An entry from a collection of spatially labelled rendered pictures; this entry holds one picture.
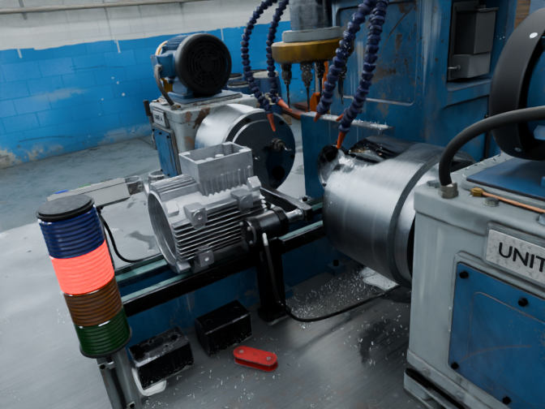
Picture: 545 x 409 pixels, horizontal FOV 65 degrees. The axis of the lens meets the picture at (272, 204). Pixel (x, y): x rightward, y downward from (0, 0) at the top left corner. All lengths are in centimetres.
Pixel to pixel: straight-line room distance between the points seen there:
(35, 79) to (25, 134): 69
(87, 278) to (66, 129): 588
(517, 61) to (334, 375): 56
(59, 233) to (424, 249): 46
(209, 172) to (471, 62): 66
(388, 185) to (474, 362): 28
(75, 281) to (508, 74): 53
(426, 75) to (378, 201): 40
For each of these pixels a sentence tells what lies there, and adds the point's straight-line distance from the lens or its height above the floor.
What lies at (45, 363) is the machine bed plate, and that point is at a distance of 101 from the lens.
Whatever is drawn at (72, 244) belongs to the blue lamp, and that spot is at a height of 118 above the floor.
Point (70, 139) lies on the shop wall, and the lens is 640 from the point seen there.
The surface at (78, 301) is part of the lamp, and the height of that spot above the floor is 111.
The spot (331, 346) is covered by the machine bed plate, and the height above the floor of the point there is 80.
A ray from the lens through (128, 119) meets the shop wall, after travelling 653.
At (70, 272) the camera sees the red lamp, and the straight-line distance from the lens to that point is 52.
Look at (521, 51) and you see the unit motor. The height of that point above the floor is 132.
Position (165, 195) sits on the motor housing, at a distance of 84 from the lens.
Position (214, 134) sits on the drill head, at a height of 111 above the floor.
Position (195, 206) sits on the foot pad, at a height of 108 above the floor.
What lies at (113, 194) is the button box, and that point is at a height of 105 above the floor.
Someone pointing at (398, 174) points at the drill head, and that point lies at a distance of 71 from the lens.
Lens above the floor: 138
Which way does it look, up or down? 23 degrees down
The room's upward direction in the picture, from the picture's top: 6 degrees counter-clockwise
